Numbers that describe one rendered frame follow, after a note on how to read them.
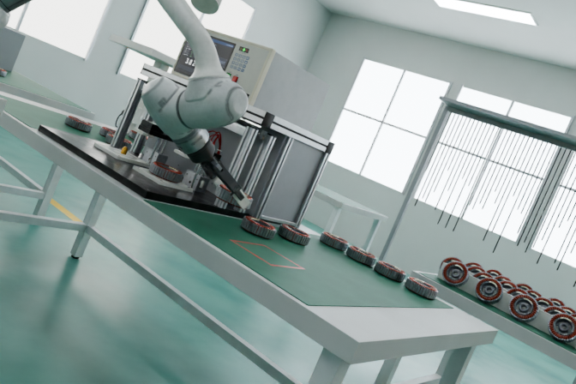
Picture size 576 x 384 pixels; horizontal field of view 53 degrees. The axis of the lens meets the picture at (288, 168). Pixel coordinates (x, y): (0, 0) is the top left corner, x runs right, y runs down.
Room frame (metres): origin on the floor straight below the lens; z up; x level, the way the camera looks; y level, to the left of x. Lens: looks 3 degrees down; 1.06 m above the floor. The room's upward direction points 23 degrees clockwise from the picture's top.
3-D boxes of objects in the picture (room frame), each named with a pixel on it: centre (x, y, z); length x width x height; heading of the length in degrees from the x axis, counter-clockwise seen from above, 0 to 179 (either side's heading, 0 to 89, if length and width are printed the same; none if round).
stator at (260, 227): (1.82, 0.01, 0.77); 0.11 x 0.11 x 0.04
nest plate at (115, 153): (2.07, 0.56, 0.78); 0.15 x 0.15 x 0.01; 53
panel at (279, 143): (2.20, 0.31, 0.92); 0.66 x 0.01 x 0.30; 53
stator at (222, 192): (1.68, 0.11, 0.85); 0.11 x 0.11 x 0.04
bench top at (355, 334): (2.19, 0.32, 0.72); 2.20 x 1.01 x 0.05; 53
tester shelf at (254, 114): (2.25, 0.27, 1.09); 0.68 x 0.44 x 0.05; 53
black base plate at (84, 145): (2.01, 0.46, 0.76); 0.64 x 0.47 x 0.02; 53
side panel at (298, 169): (2.13, -0.04, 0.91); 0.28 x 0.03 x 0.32; 143
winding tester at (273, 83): (2.25, 0.26, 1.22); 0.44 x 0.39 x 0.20; 53
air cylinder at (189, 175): (2.04, 0.28, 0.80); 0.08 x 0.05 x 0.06; 53
